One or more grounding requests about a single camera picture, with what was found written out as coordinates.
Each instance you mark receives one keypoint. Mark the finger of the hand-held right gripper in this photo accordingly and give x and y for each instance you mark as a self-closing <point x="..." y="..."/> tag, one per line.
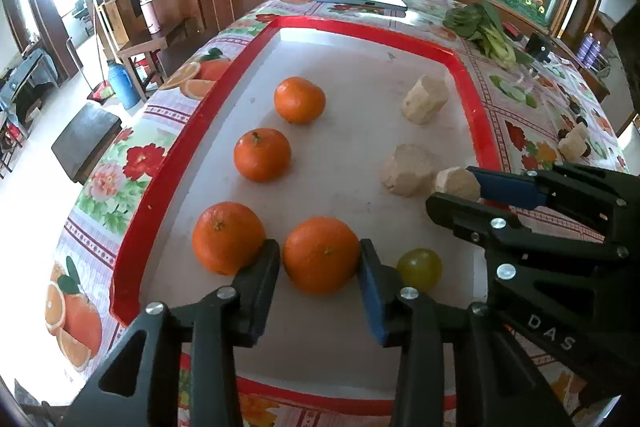
<point x="505" y="187"/>
<point x="470" y="214"/>

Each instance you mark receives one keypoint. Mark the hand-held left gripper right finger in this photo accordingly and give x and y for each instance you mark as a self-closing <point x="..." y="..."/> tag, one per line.
<point x="372" y="297"/>

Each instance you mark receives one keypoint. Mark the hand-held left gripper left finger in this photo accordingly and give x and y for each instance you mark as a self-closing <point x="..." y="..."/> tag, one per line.
<point x="260" y="292"/>

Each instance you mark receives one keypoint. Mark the beige sponge cake piece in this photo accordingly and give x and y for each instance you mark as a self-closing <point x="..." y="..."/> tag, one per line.
<point x="457" y="187"/>
<point x="407" y="169"/>

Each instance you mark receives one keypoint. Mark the green grape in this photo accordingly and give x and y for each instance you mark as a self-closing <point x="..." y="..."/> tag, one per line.
<point x="420" y="267"/>

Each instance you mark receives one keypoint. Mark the orange mandarin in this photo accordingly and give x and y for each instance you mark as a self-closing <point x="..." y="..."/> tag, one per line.
<point x="321" y="255"/>
<point x="262" y="154"/>
<point x="228" y="238"/>
<point x="300" y="99"/>

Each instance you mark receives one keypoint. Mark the red rimmed white tray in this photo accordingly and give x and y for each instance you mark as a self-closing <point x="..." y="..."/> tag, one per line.
<point x="350" y="107"/>

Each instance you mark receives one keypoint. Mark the black device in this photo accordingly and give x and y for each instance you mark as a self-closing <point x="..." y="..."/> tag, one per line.
<point x="540" y="48"/>

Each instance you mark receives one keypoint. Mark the green bok choy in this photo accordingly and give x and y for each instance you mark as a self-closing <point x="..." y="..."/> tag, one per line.
<point x="485" y="32"/>

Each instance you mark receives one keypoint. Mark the red and black object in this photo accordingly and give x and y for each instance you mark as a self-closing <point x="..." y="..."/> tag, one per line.
<point x="510" y="30"/>

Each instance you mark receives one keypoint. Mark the fruit printed tablecloth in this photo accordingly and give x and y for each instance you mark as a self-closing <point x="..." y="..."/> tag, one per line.
<point x="125" y="187"/>

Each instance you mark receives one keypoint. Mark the dark square stool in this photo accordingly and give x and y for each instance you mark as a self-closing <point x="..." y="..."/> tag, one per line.
<point x="87" y="139"/>

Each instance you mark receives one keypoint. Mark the blue plastic jug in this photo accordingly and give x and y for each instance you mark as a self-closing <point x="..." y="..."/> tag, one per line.
<point x="122" y="84"/>

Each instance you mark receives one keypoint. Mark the wooden side table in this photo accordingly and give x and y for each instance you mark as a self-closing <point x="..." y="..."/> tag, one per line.
<point x="150" y="42"/>

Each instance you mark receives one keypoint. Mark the pink thermos bottle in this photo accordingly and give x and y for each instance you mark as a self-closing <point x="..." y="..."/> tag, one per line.
<point x="148" y="12"/>

